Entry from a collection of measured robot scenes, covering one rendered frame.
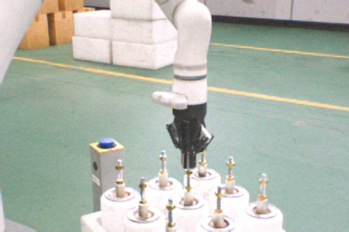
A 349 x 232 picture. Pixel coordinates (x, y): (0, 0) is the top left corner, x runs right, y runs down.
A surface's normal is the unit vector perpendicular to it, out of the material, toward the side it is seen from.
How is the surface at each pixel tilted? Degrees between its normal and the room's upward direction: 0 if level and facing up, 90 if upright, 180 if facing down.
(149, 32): 90
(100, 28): 90
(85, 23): 90
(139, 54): 90
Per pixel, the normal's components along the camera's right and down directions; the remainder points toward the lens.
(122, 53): -0.50, 0.30
